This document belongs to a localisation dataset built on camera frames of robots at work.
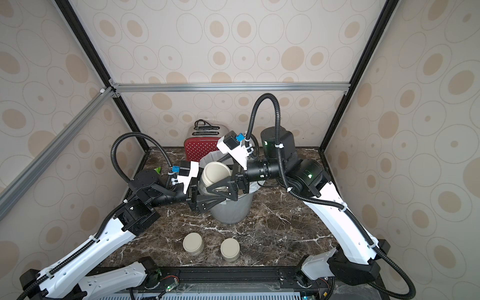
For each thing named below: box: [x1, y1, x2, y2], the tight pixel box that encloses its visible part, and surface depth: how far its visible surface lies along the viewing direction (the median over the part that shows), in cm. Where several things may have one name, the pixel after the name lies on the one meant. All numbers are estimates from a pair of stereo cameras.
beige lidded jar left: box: [182, 232, 205, 257], surface depth 78 cm
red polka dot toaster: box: [184, 123, 229, 162], surface depth 108 cm
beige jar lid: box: [201, 161, 232, 187], surface depth 50 cm
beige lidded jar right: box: [220, 237, 240, 263], surface depth 76 cm
